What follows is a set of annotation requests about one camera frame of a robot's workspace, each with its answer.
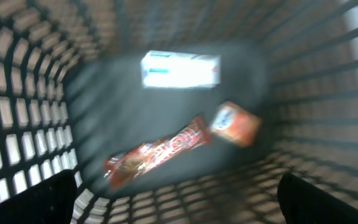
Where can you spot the grey plastic mesh basket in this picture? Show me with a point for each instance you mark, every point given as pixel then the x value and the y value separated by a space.
pixel 71 96

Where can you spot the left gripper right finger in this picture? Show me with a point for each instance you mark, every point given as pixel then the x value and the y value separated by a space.
pixel 303 203

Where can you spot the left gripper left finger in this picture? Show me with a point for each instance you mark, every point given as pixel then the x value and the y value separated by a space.
pixel 50 201

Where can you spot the red Top chocolate bar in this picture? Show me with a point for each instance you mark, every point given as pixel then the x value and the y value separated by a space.
pixel 122 168

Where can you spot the small orange snack packet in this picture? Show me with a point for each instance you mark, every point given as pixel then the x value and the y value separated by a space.
pixel 235 124

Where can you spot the white Panadol medicine box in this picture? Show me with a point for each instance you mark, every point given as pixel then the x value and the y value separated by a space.
pixel 161 69

